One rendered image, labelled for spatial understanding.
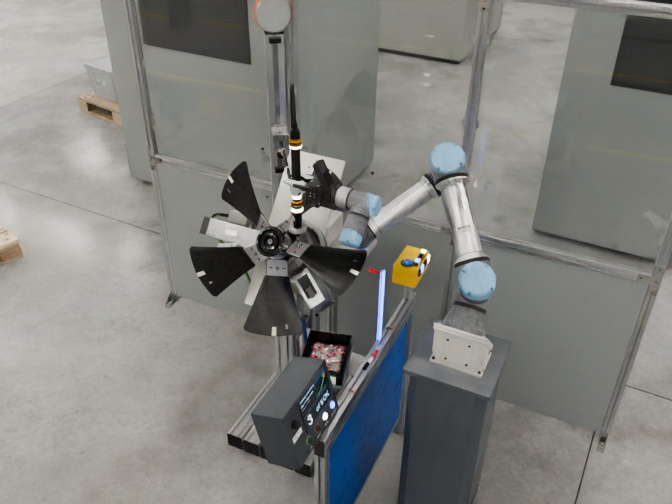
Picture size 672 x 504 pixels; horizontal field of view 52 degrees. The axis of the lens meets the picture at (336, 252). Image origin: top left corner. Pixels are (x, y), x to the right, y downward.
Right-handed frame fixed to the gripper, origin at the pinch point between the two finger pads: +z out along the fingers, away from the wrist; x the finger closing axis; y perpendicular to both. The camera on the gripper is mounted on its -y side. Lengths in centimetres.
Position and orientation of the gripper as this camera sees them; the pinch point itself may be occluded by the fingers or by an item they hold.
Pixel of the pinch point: (289, 177)
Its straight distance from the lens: 247.6
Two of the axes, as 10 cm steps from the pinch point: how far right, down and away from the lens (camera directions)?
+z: -8.9, -2.8, 3.7
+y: -0.2, 8.3, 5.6
